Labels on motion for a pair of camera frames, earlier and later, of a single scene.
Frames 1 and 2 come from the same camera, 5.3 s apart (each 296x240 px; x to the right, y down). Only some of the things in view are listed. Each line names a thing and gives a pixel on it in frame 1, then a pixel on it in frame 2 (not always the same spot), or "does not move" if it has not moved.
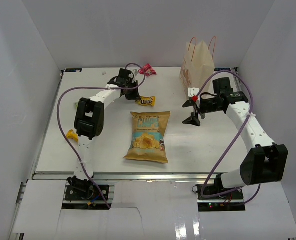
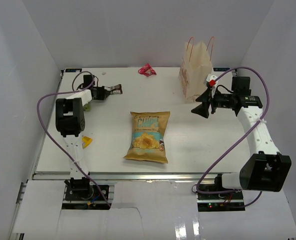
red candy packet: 147,70 does not move
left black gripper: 135,96 -> 103,95
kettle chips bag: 148,129 does not move
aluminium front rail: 129,177 does not move
